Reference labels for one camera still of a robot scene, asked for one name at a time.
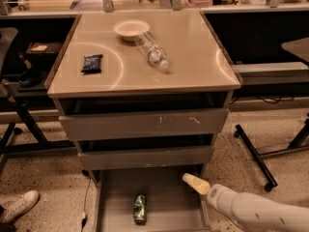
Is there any grey middle drawer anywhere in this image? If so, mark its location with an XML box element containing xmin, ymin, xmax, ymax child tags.
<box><xmin>76</xmin><ymin>133</ymin><xmax>216</xmax><ymax>170</ymax></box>

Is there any black wheeled stand leg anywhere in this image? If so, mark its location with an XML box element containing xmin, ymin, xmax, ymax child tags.
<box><xmin>234</xmin><ymin>125</ymin><xmax>278</xmax><ymax>192</ymax></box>

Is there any dark blue snack packet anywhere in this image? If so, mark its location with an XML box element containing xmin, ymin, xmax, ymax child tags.
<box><xmin>81</xmin><ymin>54</ymin><xmax>103</xmax><ymax>73</ymax></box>

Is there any clear plastic water bottle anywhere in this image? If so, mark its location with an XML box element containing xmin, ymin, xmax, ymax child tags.
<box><xmin>135</xmin><ymin>33</ymin><xmax>169</xmax><ymax>73</ymax></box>

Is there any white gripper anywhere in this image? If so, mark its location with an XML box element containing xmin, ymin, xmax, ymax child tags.
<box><xmin>183</xmin><ymin>173</ymin><xmax>239</xmax><ymax>223</ymax></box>

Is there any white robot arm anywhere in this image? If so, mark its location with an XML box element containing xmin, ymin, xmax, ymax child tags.
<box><xmin>182</xmin><ymin>173</ymin><xmax>309</xmax><ymax>232</ymax></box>

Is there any black chair frame left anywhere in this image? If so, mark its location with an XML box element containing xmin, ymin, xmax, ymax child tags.
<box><xmin>0</xmin><ymin>27</ymin><xmax>73</xmax><ymax>166</ymax></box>

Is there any white paper bowl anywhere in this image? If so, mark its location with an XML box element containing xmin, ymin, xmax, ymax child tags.
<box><xmin>113</xmin><ymin>19</ymin><xmax>150</xmax><ymax>42</ymax></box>

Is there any green soda can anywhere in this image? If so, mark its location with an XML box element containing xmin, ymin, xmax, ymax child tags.
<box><xmin>133</xmin><ymin>194</ymin><xmax>147</xmax><ymax>225</ymax></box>

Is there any grey drawer cabinet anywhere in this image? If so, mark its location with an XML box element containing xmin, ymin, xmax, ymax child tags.
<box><xmin>47</xmin><ymin>10</ymin><xmax>240</xmax><ymax>183</ymax></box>

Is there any grey open bottom drawer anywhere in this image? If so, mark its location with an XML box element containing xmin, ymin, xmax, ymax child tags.
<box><xmin>93</xmin><ymin>167</ymin><xmax>219</xmax><ymax>232</ymax></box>

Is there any grey top drawer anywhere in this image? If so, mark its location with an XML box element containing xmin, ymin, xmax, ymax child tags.
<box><xmin>60</xmin><ymin>92</ymin><xmax>228</xmax><ymax>141</ymax></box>

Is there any black cable on floor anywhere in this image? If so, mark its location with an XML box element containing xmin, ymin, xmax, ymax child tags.
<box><xmin>79</xmin><ymin>177</ymin><xmax>93</xmax><ymax>232</ymax></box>

